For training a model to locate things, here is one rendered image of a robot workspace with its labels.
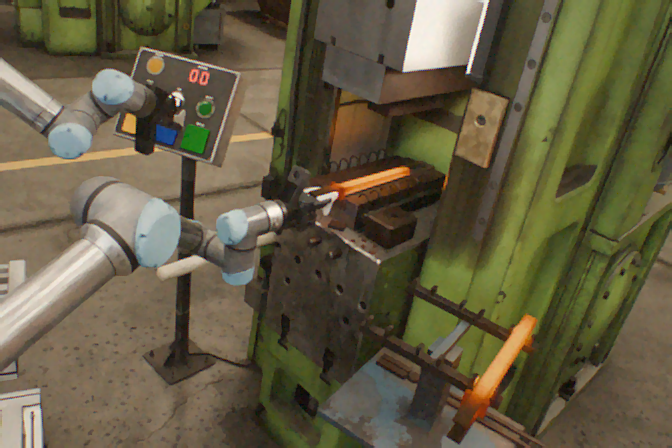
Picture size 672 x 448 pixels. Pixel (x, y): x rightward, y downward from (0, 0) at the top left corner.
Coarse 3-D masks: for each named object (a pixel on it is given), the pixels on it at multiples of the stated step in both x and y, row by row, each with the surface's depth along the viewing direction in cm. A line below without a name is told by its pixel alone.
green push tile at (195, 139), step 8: (192, 128) 173; (200, 128) 173; (184, 136) 174; (192, 136) 173; (200, 136) 173; (208, 136) 172; (184, 144) 173; (192, 144) 173; (200, 144) 172; (200, 152) 172
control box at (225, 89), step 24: (144, 48) 180; (144, 72) 179; (168, 72) 177; (216, 72) 174; (192, 96) 175; (216, 96) 174; (240, 96) 177; (120, 120) 179; (192, 120) 174; (216, 120) 173; (216, 144) 172
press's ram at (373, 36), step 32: (320, 0) 148; (352, 0) 141; (384, 0) 135; (416, 0) 129; (448, 0) 137; (480, 0) 139; (320, 32) 151; (352, 32) 144; (384, 32) 137; (416, 32) 134; (448, 32) 143; (384, 64) 139; (416, 64) 139; (448, 64) 149
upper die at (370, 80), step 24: (336, 48) 148; (336, 72) 150; (360, 72) 145; (384, 72) 140; (408, 72) 147; (432, 72) 154; (456, 72) 163; (360, 96) 147; (384, 96) 144; (408, 96) 151
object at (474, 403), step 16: (528, 320) 131; (512, 336) 124; (528, 336) 129; (512, 352) 120; (496, 368) 114; (480, 384) 110; (496, 384) 112; (464, 400) 107; (480, 400) 104; (464, 416) 100; (480, 416) 106; (448, 432) 102; (464, 432) 102
